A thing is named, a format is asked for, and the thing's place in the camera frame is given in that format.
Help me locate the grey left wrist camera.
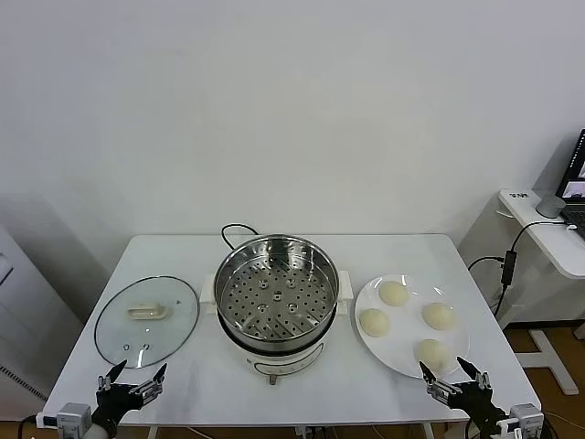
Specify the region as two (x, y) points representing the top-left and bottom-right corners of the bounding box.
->
(55, 402), (92, 439)

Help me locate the white steamed baozi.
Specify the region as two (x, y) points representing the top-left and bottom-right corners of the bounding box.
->
(420, 301), (457, 331)
(412, 337), (452, 372)
(378, 280), (410, 308)
(359, 307), (392, 339)

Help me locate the black cooker power cord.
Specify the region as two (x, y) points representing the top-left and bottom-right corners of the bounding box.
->
(220, 222), (261, 252)

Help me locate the black left camera cable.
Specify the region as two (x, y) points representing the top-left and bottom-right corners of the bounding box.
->
(17, 413), (60, 439)

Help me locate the open black laptop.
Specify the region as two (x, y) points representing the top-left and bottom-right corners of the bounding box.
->
(558, 127), (585, 240)

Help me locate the white round plate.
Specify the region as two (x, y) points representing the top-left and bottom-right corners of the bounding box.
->
(354, 273), (472, 380)

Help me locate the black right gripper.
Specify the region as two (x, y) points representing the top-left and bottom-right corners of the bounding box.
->
(419, 357), (509, 439)

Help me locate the glass pot lid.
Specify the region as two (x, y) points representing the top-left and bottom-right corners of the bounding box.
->
(93, 273), (201, 370)

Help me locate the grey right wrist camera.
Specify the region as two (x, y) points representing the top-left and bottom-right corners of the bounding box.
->
(497, 402), (545, 439)

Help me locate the grey cylindrical speaker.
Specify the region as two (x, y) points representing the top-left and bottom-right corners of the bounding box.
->
(535, 195), (568, 223)

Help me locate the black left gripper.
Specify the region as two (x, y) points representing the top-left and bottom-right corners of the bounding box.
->
(90, 359), (168, 430)

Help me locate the white side desk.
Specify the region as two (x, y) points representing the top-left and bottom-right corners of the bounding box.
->
(496, 187), (585, 395)

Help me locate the stainless steel steamer basket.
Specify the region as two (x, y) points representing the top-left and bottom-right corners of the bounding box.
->
(213, 233), (342, 356)

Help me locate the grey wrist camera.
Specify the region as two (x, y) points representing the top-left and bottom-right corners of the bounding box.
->
(497, 402), (545, 439)
(55, 402), (92, 439)

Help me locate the white floor appliance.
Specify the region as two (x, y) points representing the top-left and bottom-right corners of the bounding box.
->
(0, 222), (86, 406)

